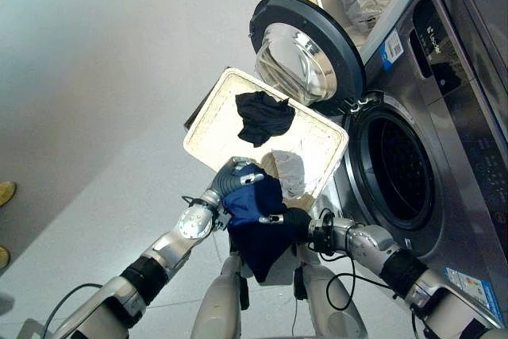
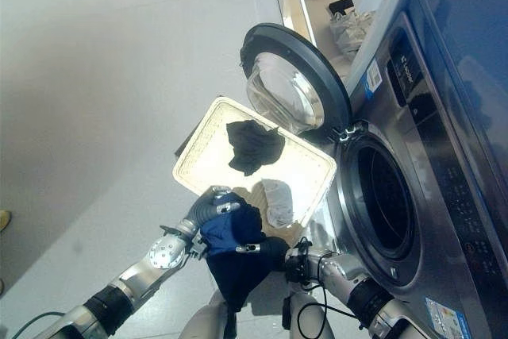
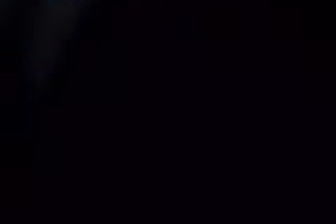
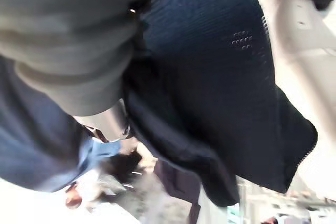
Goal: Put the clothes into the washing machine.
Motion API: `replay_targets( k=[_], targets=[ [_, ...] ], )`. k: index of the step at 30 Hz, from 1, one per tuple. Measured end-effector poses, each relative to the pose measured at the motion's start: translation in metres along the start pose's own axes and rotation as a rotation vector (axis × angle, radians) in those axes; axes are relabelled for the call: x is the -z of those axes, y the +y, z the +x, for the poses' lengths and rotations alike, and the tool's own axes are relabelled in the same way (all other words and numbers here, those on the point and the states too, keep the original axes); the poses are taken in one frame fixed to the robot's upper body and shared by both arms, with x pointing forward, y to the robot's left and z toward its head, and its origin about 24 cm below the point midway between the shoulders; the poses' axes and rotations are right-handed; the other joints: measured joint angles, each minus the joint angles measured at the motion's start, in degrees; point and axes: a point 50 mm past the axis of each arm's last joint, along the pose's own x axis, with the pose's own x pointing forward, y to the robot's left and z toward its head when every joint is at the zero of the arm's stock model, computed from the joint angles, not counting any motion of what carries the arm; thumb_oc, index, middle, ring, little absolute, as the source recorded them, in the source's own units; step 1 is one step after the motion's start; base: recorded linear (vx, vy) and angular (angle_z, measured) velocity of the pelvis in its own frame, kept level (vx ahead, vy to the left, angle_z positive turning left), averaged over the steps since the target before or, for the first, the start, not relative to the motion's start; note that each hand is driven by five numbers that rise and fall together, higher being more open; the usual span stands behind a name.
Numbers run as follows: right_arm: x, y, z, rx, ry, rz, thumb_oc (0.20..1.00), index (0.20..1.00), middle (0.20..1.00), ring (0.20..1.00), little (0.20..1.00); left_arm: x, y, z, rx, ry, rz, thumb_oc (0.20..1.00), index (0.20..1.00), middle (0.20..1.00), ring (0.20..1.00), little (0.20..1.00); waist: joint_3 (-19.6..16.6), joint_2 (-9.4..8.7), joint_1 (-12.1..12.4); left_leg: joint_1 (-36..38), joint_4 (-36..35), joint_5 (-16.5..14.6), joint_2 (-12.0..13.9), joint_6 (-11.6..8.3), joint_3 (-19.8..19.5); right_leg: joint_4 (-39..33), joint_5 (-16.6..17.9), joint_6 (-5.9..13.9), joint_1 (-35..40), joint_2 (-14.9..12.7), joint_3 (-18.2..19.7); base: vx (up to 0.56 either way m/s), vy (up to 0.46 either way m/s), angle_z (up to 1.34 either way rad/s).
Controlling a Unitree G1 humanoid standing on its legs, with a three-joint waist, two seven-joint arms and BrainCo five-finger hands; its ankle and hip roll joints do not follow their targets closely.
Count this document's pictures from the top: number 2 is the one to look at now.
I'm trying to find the grey white garment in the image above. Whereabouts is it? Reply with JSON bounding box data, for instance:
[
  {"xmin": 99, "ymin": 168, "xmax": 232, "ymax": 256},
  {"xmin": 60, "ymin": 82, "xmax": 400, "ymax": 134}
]
[{"xmin": 260, "ymin": 178, "xmax": 294, "ymax": 229}]

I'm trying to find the green cable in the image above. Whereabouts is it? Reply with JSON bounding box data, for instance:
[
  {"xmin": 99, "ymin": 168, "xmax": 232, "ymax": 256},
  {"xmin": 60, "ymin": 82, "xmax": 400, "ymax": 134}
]
[{"xmin": 10, "ymin": 310, "xmax": 64, "ymax": 339}]

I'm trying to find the white laundry basket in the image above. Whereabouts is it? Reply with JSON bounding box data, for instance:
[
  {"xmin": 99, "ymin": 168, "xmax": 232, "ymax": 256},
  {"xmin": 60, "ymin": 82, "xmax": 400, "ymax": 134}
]
[{"xmin": 171, "ymin": 95, "xmax": 338, "ymax": 229}]

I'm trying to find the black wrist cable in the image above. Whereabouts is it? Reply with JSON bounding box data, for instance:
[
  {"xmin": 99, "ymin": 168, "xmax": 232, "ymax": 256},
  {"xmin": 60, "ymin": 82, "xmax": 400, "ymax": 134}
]
[{"xmin": 295, "ymin": 236, "xmax": 360, "ymax": 321}]

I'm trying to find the crumpled grey bag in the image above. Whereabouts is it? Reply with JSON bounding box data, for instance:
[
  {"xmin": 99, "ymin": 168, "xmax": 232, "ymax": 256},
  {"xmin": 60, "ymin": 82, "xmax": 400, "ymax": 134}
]
[{"xmin": 329, "ymin": 9, "xmax": 376, "ymax": 55}]

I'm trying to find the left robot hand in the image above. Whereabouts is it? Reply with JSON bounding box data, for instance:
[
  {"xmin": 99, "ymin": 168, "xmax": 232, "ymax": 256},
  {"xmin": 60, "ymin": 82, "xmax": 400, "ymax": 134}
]
[{"xmin": 187, "ymin": 185, "xmax": 242, "ymax": 231}]

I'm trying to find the dark blue garment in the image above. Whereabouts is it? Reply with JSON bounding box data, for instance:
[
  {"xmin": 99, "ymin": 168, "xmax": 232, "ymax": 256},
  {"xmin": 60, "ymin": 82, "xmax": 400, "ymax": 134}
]
[{"xmin": 199, "ymin": 202, "xmax": 279, "ymax": 339}]

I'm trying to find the round washing machine door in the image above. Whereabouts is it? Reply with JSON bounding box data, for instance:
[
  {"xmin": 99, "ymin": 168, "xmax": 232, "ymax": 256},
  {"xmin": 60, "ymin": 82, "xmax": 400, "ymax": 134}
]
[{"xmin": 239, "ymin": 23, "xmax": 352, "ymax": 136}]

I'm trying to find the silver washing machine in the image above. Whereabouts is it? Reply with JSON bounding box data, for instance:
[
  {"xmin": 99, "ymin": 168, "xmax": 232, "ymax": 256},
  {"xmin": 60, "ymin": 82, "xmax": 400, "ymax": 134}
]
[{"xmin": 309, "ymin": 0, "xmax": 508, "ymax": 339}]

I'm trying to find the black box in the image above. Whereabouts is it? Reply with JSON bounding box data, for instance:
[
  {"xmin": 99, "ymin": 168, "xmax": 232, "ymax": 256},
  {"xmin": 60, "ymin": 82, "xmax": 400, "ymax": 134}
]
[{"xmin": 327, "ymin": 0, "xmax": 358, "ymax": 15}]

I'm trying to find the black garment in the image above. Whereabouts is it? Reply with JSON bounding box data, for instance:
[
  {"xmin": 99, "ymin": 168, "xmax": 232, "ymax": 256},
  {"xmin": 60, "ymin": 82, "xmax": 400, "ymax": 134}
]
[{"xmin": 225, "ymin": 119, "xmax": 286, "ymax": 177}]

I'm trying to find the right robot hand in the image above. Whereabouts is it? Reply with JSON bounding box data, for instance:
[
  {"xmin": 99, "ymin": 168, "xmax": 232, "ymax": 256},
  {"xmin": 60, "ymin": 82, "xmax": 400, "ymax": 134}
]
[{"xmin": 236, "ymin": 236, "xmax": 290, "ymax": 272}]

